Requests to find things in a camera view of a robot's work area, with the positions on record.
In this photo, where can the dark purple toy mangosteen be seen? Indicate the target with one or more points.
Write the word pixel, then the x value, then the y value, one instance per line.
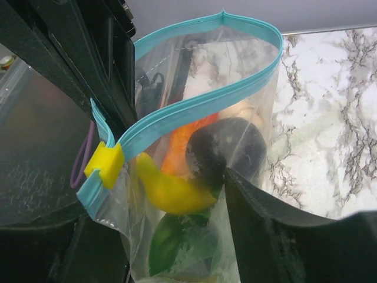
pixel 227 143

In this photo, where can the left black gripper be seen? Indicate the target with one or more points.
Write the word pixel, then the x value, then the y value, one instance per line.
pixel 92 40

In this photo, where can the green toy leafy vegetable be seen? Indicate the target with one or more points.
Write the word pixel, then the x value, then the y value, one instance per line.
pixel 183 246

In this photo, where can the beige toy garlic bulb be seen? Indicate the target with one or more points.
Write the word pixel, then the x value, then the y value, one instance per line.
pixel 201 84

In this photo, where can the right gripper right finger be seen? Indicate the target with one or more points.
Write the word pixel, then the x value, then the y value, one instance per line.
pixel 276 242

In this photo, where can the orange red toy fruit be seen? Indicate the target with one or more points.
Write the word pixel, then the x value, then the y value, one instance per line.
pixel 174 162

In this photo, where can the clear zip top bag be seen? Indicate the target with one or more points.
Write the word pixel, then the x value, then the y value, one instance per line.
pixel 204 93

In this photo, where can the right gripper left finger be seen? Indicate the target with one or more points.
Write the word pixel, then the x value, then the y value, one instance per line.
pixel 64 246

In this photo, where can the yellow toy banana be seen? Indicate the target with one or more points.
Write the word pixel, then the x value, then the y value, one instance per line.
pixel 172 194

